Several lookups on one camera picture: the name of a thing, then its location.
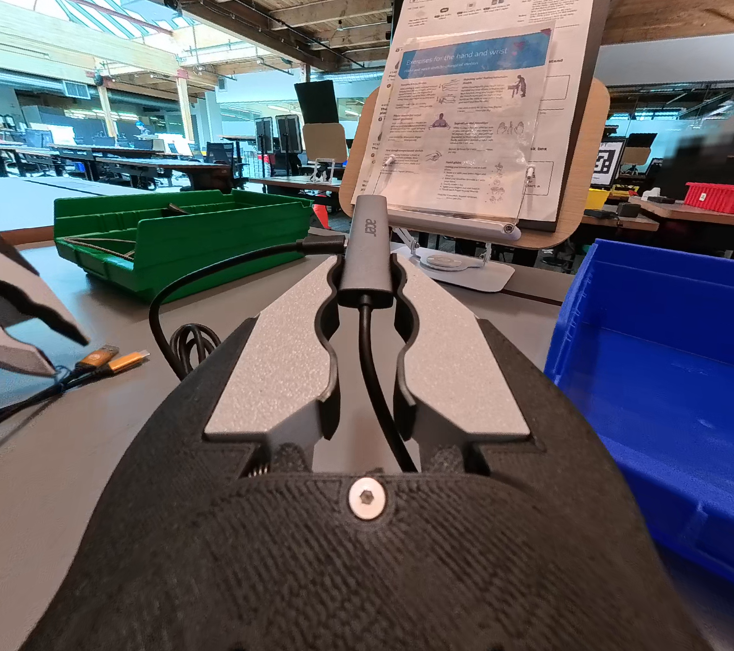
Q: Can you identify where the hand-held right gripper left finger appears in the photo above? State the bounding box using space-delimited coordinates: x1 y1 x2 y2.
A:
202 254 340 457

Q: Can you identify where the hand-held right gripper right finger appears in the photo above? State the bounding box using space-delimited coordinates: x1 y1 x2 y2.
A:
393 254 532 456

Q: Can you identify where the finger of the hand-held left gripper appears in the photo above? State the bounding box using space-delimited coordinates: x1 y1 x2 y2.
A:
0 234 91 347
0 330 59 378

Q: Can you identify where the black cable with gold plug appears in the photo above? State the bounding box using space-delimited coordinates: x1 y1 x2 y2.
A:
0 344 151 424

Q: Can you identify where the thin black cable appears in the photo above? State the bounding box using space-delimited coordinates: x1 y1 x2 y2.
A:
148 234 348 381

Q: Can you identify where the grey USB hub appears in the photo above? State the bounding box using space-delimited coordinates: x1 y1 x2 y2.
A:
337 195 419 474

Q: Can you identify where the green plastic bin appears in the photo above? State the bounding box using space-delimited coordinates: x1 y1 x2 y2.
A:
53 189 315 303

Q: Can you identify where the grey desk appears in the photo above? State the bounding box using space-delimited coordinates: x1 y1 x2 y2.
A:
0 229 734 651

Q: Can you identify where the dark wooden table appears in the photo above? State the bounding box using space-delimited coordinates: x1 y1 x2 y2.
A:
94 157 230 187

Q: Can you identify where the blue plastic bin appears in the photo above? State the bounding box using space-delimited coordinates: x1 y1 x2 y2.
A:
544 238 734 583

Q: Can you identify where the short wooden table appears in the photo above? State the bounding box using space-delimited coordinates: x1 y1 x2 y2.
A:
579 209 660 232

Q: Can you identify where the black office chair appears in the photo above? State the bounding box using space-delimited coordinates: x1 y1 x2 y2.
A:
205 142 248 190

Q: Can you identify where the small wooden document stand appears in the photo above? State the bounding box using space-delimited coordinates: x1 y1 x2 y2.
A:
302 123 349 184

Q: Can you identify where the small marker sign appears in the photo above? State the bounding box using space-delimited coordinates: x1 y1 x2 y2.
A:
592 138 626 187

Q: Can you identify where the long wooden table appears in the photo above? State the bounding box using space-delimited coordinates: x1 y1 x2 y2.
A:
628 198 734 227

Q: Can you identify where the black flat panel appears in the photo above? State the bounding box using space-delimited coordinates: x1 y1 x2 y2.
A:
294 80 340 125

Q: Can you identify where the red plastic bin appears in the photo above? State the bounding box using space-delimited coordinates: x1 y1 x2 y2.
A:
685 182 734 215

